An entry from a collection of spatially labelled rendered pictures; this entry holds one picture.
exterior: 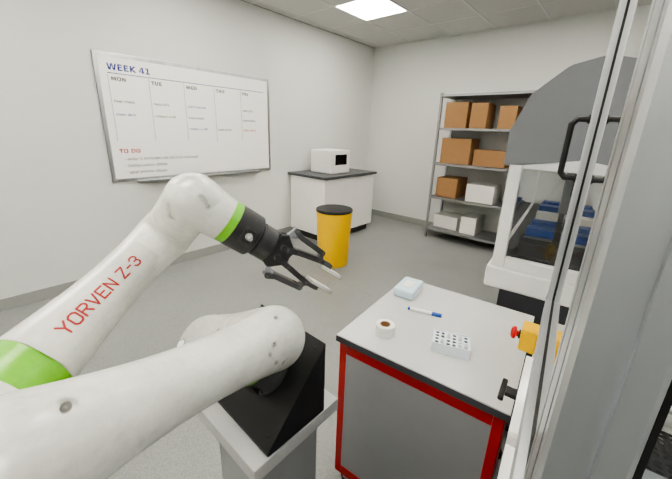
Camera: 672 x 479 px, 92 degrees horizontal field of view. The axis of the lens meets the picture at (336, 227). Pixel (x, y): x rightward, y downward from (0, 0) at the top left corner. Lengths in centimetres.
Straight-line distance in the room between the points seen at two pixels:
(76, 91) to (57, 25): 47
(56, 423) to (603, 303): 42
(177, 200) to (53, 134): 293
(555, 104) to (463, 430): 120
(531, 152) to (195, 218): 130
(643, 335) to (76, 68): 360
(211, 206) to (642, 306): 59
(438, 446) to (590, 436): 106
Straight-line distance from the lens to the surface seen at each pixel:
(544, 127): 155
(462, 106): 477
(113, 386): 45
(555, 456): 27
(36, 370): 58
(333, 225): 344
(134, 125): 366
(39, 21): 362
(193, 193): 64
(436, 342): 122
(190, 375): 50
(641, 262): 21
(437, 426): 125
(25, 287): 375
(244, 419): 97
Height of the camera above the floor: 148
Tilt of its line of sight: 17 degrees down
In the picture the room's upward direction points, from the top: 2 degrees clockwise
